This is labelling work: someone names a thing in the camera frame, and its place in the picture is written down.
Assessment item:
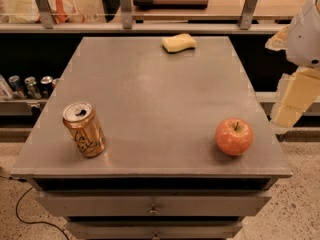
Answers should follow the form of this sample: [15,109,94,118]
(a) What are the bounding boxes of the lower drawer with knob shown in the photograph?
[66,221,242,240]

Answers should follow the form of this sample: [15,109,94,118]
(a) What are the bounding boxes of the yellow sponge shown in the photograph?
[162,33,197,53]

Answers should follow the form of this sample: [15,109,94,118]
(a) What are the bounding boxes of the white orange plastic bag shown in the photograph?
[2,0,85,25]

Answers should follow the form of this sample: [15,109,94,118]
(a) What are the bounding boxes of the upper drawer with knob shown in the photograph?
[35,191,271,217]

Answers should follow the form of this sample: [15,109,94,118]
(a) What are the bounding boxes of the dark can on shelf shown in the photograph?
[40,76,53,96]

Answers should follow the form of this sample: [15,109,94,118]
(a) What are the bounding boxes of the red apple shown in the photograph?
[215,118,253,156]

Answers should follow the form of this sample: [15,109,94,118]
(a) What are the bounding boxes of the grey drawer cabinet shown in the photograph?
[10,35,294,240]

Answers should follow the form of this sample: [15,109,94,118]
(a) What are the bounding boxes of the metal bracket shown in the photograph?
[35,0,55,29]
[120,0,133,29]
[238,0,258,30]

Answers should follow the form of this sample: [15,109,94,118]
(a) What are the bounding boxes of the small red can on shelf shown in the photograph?
[52,78,60,89]

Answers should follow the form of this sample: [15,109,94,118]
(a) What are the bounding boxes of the left metal bracket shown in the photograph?
[35,0,55,29]

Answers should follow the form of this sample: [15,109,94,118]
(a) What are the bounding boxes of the right metal bracket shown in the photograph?
[238,0,258,30]

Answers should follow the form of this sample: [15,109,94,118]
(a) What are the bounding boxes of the green silver can on shelf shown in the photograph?
[24,76,42,99]

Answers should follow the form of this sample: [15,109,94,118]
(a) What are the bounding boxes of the orange soda can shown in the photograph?
[63,102,106,158]

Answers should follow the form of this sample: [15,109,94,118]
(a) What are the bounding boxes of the middle metal bracket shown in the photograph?
[120,0,133,29]

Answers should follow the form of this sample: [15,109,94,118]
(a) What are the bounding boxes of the black floor cable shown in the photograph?
[0,174,70,240]

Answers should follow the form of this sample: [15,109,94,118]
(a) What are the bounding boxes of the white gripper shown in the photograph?
[265,0,320,128]

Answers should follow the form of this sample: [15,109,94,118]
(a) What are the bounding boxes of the drawer with knob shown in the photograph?
[66,221,242,240]
[35,191,271,217]

